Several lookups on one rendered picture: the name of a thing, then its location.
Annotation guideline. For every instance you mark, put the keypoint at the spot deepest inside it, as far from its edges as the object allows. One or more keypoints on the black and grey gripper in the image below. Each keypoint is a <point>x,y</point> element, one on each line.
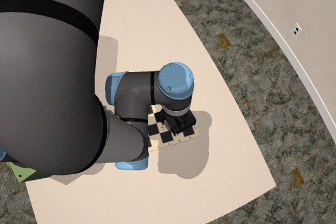
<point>174,122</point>

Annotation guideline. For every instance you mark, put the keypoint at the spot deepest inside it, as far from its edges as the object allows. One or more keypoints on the cream and black chessboard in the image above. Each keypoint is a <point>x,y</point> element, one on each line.
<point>159,138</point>

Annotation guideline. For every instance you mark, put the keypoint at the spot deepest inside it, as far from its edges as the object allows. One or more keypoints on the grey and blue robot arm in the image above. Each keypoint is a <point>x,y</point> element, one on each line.
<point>50,118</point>

